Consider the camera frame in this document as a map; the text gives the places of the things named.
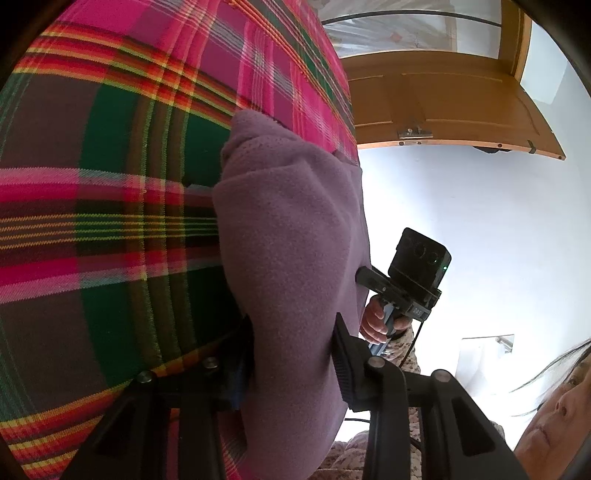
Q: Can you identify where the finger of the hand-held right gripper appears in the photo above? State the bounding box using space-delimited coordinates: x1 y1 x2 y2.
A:
355 266 393 296

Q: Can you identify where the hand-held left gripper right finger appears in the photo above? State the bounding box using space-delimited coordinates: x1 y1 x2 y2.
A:
332 312 529 480

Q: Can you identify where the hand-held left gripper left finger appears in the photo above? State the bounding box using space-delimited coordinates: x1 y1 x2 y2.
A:
60 315 256 480

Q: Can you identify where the purple fleece garment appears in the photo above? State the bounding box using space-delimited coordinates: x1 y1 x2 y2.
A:
212 108 372 476

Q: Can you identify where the person's right forearm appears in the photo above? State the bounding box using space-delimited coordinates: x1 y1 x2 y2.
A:
382 327 422 376

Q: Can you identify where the person's right hand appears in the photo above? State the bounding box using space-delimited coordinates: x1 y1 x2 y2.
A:
359 295 413 345

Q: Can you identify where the person's floral jacket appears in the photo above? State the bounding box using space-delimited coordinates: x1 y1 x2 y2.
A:
314 415 506 480

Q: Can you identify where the wooden door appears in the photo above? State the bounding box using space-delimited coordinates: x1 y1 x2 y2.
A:
342 48 566 161

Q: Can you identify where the person's head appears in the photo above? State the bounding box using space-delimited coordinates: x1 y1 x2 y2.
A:
510 339 591 478

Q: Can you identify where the pink green plaid bed sheet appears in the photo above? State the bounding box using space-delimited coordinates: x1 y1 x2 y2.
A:
0 0 361 480

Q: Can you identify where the clear plastic door curtain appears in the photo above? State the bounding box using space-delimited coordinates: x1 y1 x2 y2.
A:
307 0 504 61

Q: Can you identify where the glossy wall sheet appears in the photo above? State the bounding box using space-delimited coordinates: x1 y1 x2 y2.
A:
456 332 515 395

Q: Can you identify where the wooden door frame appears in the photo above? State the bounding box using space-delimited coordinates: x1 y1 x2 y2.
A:
499 0 534 84

